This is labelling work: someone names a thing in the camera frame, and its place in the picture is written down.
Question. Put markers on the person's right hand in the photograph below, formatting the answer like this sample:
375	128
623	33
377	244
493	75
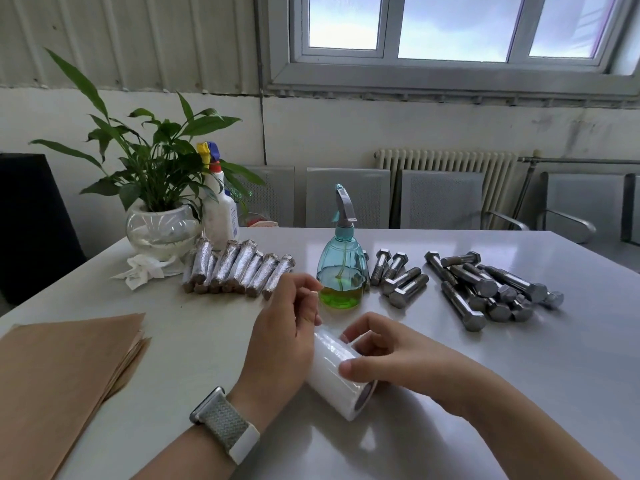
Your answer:
425	369

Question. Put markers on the person's left hand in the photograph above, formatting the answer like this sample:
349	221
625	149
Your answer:
275	359

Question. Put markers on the white cling film roll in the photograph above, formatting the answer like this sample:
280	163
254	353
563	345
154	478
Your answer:
332	379

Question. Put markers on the pile of steel bolts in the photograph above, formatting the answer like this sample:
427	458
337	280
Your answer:
475	284

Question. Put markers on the row of bolts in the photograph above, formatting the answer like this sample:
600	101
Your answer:
240	267

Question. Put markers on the stack of brown paper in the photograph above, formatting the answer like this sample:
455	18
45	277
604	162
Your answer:
55	379

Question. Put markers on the person's left forearm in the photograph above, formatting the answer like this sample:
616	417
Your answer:
185	454

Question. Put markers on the smartwatch with grey band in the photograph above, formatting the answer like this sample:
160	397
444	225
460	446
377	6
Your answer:
225	424

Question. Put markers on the teal spray bottle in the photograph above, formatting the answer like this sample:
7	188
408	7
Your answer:
341	274

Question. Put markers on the red packet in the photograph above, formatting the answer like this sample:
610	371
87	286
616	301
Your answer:
262	222

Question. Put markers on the white spray bottle colourful nozzle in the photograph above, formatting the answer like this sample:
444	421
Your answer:
220	219

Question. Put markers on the crumpled white tissue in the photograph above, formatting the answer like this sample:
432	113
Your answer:
142	272

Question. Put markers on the grey metal chair with armrest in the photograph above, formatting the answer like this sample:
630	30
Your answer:
440	199

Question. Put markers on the clear glass plant pot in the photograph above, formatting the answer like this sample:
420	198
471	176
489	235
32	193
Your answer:
160	232

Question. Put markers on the green leafy plant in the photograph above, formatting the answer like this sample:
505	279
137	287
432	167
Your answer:
155	164

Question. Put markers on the grey metal bench seat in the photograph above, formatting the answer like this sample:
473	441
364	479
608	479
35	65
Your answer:
634	209
580	199

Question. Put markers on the white framed window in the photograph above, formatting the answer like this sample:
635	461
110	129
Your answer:
390	24

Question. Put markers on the white wall radiator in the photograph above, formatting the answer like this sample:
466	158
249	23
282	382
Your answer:
450	159

